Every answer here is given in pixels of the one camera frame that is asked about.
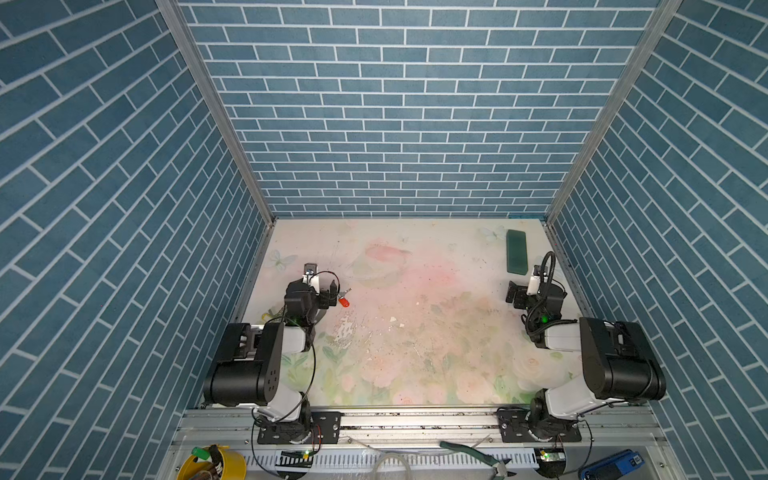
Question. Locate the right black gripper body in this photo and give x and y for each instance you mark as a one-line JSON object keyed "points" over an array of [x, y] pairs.
{"points": [[518, 294]]}

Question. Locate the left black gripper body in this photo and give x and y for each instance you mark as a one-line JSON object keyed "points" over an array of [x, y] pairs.
{"points": [[327, 295]]}

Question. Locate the red-capped key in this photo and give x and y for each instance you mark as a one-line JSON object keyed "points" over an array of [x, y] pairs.
{"points": [[342, 298]]}

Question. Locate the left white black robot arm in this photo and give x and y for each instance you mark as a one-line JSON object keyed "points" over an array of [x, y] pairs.
{"points": [[246, 368]]}

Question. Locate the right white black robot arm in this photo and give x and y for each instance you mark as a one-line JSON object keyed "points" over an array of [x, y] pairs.
{"points": [[618, 364]]}

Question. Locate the green rectangular block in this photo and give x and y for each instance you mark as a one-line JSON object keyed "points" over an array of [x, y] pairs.
{"points": [[516, 252]]}

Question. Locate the clear plastic tube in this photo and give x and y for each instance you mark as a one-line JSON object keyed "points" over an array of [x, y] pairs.
{"points": [[391, 459]]}

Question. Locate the yellow tape roll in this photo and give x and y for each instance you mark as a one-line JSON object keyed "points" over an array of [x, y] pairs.
{"points": [[213, 462]]}

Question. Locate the blue device box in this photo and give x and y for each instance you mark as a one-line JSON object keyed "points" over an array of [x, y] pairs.
{"points": [[613, 467]]}

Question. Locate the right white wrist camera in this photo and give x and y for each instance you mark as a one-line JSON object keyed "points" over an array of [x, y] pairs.
{"points": [[533, 285]]}

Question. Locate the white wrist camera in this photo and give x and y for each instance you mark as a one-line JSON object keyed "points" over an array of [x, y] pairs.
{"points": [[533, 285], [310, 273]]}

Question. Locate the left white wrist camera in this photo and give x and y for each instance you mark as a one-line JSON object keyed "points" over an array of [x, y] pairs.
{"points": [[310, 273]]}

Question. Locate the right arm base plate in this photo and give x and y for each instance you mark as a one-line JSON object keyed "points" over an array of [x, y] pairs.
{"points": [[519, 425]]}

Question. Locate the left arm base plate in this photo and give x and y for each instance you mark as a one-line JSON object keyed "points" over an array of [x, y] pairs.
{"points": [[325, 426]]}

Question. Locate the green-handled pliers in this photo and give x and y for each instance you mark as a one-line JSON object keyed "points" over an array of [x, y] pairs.
{"points": [[499, 467]]}

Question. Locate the aluminium front rail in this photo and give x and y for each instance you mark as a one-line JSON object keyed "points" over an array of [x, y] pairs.
{"points": [[415, 432]]}

